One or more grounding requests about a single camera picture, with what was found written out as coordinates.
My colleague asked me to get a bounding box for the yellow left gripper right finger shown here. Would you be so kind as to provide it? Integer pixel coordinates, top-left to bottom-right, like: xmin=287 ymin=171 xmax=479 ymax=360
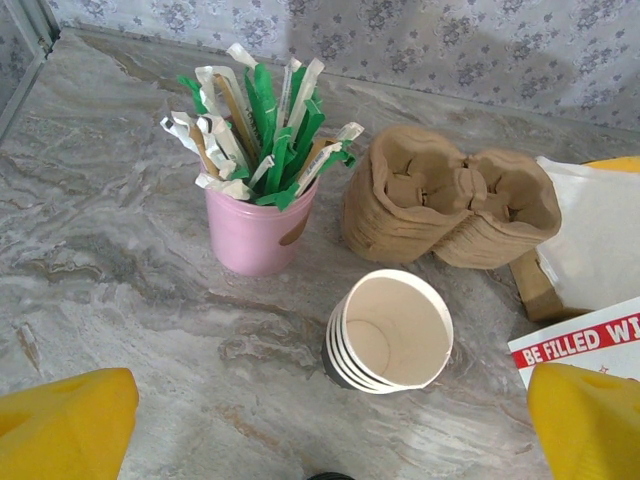
xmin=527 ymin=362 xmax=640 ymax=480

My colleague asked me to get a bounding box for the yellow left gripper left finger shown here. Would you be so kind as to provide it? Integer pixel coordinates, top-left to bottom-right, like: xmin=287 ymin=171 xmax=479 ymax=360
xmin=0 ymin=367 xmax=140 ymax=480

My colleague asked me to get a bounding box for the floral print paper bag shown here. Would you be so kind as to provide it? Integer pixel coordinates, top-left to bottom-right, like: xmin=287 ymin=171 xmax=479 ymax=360
xmin=507 ymin=297 xmax=640 ymax=396

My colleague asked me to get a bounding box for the stack of paper cups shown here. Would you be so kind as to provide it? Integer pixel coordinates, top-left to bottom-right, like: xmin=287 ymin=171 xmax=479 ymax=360
xmin=322 ymin=268 xmax=455 ymax=396

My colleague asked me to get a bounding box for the stack of white napkins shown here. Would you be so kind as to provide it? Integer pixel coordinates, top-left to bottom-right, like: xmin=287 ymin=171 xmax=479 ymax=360
xmin=534 ymin=155 xmax=640 ymax=314

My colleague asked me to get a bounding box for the yellow paper pad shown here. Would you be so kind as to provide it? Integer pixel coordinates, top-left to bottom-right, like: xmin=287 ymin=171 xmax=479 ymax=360
xmin=582 ymin=155 xmax=640 ymax=175

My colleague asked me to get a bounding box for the pink straw holder cup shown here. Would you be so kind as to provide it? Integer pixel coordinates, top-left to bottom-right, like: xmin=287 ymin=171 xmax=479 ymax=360
xmin=204 ymin=169 xmax=320 ymax=277

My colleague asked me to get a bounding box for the stack of pulp cup carriers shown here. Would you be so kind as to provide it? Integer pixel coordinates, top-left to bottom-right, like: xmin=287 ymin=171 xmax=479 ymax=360
xmin=341 ymin=124 xmax=563 ymax=271

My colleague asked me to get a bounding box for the brown wrapped straw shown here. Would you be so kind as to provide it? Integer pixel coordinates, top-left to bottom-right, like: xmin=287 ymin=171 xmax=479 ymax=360
xmin=212 ymin=73 xmax=262 ymax=156

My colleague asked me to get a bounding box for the green and white wrapped straw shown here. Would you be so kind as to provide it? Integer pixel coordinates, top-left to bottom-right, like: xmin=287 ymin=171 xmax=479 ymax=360
xmin=225 ymin=43 xmax=279 ymax=151

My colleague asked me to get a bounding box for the aluminium frame post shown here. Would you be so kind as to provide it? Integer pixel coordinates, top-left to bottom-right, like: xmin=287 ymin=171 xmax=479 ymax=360
xmin=0 ymin=0 xmax=64 ymax=146

